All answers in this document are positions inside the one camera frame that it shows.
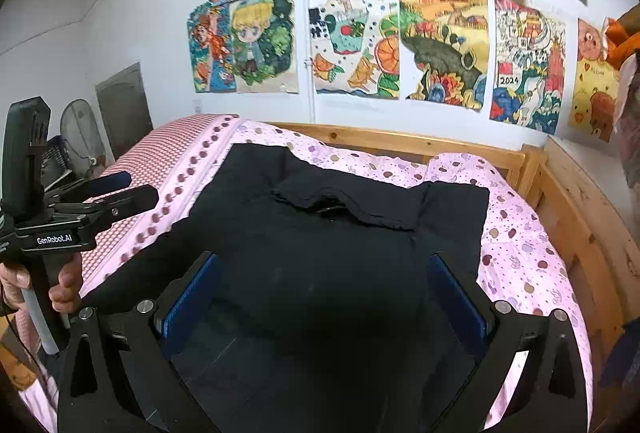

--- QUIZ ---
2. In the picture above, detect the large black jacket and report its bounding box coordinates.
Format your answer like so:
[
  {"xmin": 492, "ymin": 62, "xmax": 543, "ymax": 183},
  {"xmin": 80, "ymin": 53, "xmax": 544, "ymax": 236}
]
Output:
[{"xmin": 86, "ymin": 144, "xmax": 489, "ymax": 432}]

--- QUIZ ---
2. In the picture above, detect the hanging clothes pile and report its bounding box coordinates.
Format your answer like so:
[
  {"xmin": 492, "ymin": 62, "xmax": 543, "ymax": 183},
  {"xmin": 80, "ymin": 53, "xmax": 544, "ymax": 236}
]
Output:
[{"xmin": 603, "ymin": 5, "xmax": 639, "ymax": 233}]

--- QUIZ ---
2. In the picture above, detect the person's left hand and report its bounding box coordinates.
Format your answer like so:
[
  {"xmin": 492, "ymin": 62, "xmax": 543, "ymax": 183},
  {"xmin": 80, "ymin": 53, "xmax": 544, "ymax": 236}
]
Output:
[{"xmin": 0, "ymin": 252, "xmax": 85, "ymax": 315}]

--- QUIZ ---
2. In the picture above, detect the grey electric fan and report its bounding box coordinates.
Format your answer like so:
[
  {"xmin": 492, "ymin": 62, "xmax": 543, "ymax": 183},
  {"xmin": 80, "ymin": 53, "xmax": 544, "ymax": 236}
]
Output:
[{"xmin": 60, "ymin": 99, "xmax": 106, "ymax": 178}]

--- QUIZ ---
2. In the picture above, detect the red-haired girl drawing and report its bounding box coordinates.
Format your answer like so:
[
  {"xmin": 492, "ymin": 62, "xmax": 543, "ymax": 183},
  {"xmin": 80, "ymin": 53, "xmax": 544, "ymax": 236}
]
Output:
[{"xmin": 186, "ymin": 3, "xmax": 236, "ymax": 93}]

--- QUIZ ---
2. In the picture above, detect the blond boy drawing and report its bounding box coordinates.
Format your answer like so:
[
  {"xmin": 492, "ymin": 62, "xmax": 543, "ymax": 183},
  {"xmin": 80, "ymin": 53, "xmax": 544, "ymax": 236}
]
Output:
[{"xmin": 230, "ymin": 0, "xmax": 299, "ymax": 95}]

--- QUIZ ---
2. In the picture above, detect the yellow bear drawing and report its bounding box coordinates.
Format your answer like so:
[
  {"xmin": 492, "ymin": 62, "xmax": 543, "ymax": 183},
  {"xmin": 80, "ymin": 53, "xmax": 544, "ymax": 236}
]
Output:
[{"xmin": 570, "ymin": 19, "xmax": 620, "ymax": 142}]

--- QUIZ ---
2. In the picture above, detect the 2024 dragon drawing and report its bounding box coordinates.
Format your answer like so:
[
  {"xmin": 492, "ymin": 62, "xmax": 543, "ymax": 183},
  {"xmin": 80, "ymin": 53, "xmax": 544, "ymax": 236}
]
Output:
[{"xmin": 490, "ymin": 0, "xmax": 566, "ymax": 135}]

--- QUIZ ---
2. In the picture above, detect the fruit and fish drawing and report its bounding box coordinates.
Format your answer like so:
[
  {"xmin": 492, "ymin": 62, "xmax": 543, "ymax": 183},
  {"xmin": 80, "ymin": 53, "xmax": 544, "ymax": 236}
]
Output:
[{"xmin": 308, "ymin": 0, "xmax": 400, "ymax": 99}]

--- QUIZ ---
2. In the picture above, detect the landscape black hill drawing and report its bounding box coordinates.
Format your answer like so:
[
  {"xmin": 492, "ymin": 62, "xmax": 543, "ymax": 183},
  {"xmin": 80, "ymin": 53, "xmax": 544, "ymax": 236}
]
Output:
[{"xmin": 399, "ymin": 0, "xmax": 489, "ymax": 112}]

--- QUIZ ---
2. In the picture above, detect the wooden bed frame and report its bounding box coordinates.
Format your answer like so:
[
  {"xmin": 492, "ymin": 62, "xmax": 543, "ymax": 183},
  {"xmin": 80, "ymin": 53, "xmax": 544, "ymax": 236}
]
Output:
[{"xmin": 264, "ymin": 121, "xmax": 640, "ymax": 379}]

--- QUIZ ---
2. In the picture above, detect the grey board against wall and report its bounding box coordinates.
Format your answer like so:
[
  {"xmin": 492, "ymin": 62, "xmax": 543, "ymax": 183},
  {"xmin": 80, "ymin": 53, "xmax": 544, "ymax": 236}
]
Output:
[{"xmin": 96, "ymin": 63, "xmax": 153, "ymax": 159}]

